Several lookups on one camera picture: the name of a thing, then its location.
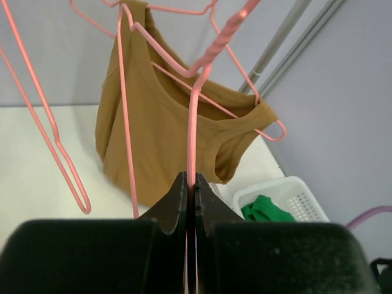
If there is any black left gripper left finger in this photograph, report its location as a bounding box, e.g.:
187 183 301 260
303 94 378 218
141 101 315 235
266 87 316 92
1 172 187 293

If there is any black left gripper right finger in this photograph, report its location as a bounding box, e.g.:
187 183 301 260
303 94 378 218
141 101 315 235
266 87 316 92
195 175 379 293

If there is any green tank top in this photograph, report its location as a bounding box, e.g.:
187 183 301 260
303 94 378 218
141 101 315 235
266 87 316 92
241 195 296 222

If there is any pink hanger of green top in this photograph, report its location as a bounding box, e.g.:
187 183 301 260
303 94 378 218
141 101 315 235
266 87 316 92
0 0 92 215

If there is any pink hanger of tan top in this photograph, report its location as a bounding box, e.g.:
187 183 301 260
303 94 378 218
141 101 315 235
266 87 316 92
69 0 288 142

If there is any tan brown tank top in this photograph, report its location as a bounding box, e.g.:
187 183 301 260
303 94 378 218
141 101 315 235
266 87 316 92
95 18 277 206

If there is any white plastic basket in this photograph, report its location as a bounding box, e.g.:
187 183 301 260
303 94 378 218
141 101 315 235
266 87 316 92
210 176 329 222

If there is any white clothes rack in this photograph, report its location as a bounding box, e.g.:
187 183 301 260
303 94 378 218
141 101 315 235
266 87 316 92
238 0 313 94

